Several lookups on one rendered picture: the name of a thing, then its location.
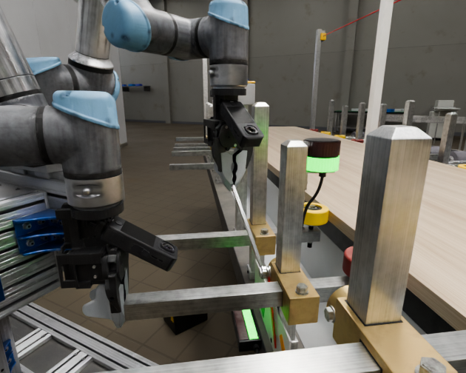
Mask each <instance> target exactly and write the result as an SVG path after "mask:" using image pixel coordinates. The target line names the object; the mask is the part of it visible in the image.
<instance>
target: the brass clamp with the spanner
mask: <svg viewBox="0 0 466 373"><path fill-rule="evenodd" d="M269 266H270V268H271V278H270V282H275V281H278V283H279V285H280V287H281V289H282V291H283V299H282V306H281V307H280V308H281V310H282V312H283V314H284V317H285V319H286V321H287V324H288V325H289V326H290V325H298V324H305V323H317V321H318V312H319V304H320V296H319V295H318V293H317V291H316V290H315V288H314V287H313V286H312V284H311V282H310V281H309V279H308V278H307V277H306V275H305V273H304V272H303V270H302V269H301V268H300V271H299V272H287V273H280V270H279V269H278V267H277V265H276V258H273V259H272V260H271V261H270V263H269ZM298 283H304V284H305V285H307V286H308V294H307V295H306V296H301V295H298V294H297V293H296V292H295V289H296V288H297V284H298Z"/></svg>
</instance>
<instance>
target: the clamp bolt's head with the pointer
mask: <svg viewBox="0 0 466 373"><path fill-rule="evenodd" d="M266 268H267V271H268V277H267V279H268V282H270V278H271V268H270V266H269V265H268V266H267V267H266ZM259 276H260V277H262V270H261V268H259ZM270 309H271V324H272V331H273V339H274V347H275V348H277V344H276V334H275V326H274V312H273V307H270Z"/></svg>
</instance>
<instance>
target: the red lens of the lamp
mask: <svg viewBox="0 0 466 373"><path fill-rule="evenodd" d="M303 143H304V144H306V145H307V146H308V155H310V156H318V157H334V156H338V155H340V146H341V141H340V140H339V141H338V142H332V143H321V142H311V141H305V139H304V140H303Z"/></svg>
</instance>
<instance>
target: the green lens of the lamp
mask: <svg viewBox="0 0 466 373"><path fill-rule="evenodd" d="M339 161H340V156H339V155H338V157H337V158H310V157H307V167H306V170H308V171H312V172H335V171H337V170H338V169H339Z"/></svg>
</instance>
